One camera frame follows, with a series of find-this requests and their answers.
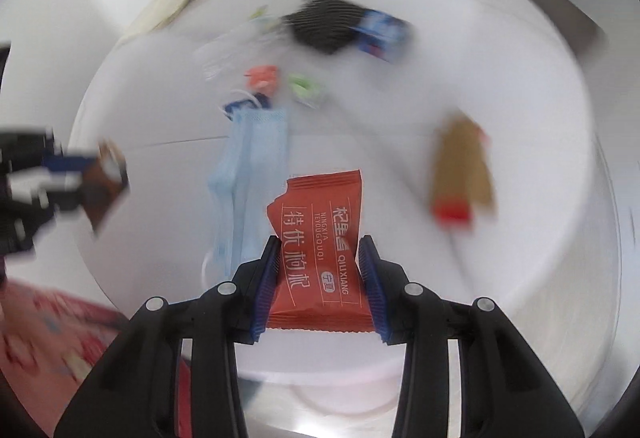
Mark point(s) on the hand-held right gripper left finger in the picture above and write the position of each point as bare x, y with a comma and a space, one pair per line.
265, 290

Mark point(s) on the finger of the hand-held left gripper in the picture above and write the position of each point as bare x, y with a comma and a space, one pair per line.
62, 200
70, 162

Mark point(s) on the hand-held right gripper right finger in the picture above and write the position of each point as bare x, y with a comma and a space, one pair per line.
372, 290

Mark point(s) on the dark brown snack packet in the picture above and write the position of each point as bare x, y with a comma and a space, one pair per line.
105, 188

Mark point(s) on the red snack packet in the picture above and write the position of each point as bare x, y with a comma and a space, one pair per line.
315, 258

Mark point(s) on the clear plastic wrapper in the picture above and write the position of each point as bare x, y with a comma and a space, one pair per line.
220, 60

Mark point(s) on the small orange wrapper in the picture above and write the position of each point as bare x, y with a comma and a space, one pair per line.
262, 76

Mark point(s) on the black foam mesh net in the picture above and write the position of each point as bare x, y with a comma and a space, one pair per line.
325, 22

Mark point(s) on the blue face mask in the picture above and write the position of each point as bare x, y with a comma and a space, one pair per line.
245, 167

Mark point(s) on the red printed garment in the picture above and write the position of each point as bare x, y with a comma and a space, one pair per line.
40, 343

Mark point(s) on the brown packet with red end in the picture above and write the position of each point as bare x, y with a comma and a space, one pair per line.
462, 167

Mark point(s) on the dark blue wrapper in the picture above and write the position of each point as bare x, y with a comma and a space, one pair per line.
235, 106

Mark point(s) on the green candy wrapper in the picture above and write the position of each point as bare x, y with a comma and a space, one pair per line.
302, 86

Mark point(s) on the blue snack packet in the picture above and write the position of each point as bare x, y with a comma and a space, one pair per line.
385, 35

